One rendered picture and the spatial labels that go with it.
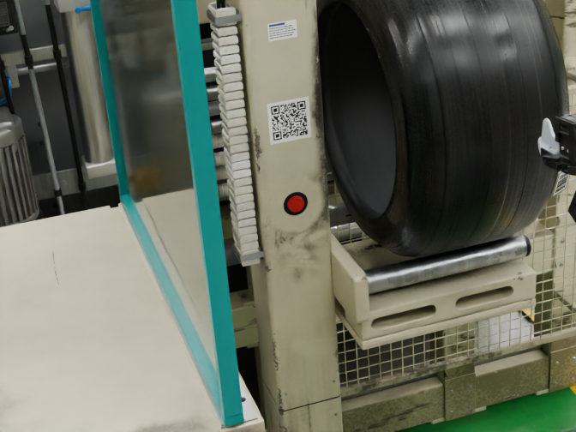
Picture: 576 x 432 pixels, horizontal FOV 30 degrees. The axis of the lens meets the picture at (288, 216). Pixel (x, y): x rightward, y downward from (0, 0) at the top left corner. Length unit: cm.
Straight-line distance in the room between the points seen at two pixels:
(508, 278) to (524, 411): 114
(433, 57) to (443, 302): 50
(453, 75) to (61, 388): 88
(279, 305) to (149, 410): 95
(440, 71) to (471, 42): 7
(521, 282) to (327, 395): 44
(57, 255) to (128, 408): 36
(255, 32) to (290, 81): 11
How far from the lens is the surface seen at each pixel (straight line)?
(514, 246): 207
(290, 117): 185
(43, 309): 128
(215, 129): 225
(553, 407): 318
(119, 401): 110
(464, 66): 176
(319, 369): 211
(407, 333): 202
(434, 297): 200
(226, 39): 179
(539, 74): 181
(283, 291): 199
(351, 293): 193
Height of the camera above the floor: 190
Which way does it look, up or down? 27 degrees down
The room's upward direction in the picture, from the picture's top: 5 degrees counter-clockwise
